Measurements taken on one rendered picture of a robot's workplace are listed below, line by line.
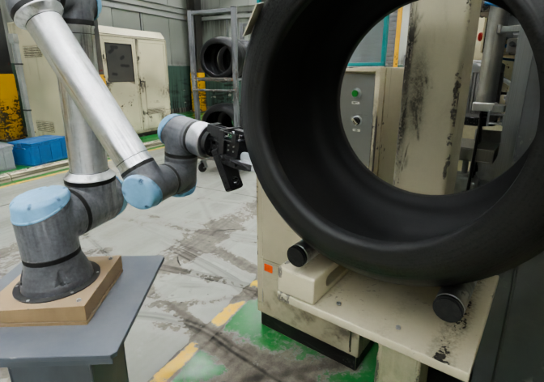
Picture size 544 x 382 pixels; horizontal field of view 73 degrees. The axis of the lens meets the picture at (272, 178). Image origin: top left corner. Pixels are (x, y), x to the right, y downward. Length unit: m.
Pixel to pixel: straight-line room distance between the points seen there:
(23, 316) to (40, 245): 0.19
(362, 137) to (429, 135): 0.50
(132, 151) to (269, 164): 0.39
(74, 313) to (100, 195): 0.35
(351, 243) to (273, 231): 1.09
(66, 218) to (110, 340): 0.35
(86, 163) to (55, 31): 0.39
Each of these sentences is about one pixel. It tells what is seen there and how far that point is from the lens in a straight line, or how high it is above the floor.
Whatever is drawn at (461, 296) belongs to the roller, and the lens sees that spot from 0.67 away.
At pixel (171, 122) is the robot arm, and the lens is 1.02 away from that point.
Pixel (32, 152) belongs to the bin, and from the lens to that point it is 5.94.
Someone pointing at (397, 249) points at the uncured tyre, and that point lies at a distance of 0.61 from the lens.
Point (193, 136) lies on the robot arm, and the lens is 0.95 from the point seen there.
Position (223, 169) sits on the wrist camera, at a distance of 0.92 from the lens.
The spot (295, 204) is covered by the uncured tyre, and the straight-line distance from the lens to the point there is 0.67.
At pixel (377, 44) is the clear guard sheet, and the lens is 1.37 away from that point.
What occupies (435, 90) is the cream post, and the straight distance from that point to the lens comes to 0.95.
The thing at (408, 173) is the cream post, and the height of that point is 1.01.
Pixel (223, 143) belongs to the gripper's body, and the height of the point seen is 1.09.
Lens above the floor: 1.25
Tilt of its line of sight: 16 degrees down
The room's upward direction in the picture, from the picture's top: straight up
